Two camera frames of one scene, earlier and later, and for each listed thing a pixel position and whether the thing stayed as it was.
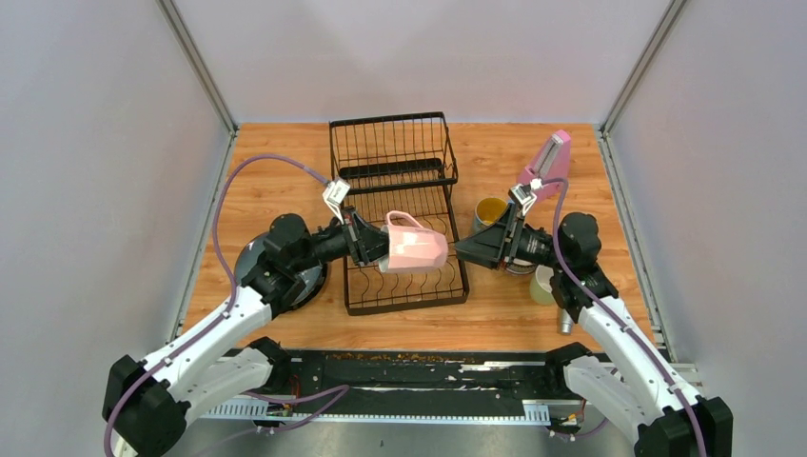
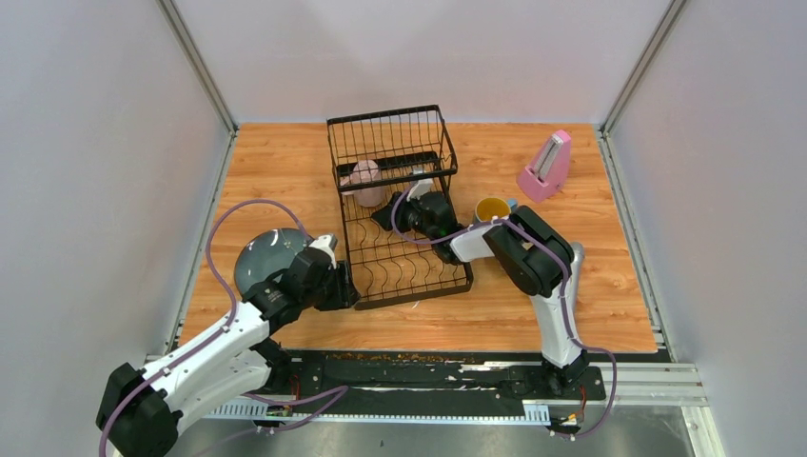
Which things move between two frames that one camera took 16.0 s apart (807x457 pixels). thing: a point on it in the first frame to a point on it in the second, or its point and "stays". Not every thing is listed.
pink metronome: x=551 y=162 stays
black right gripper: x=487 y=247 to x=402 y=209
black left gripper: x=364 y=243 to x=345 y=292
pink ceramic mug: x=412 y=247 to x=364 y=171
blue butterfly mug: x=487 y=210 stays
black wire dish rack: x=396 y=170 stays
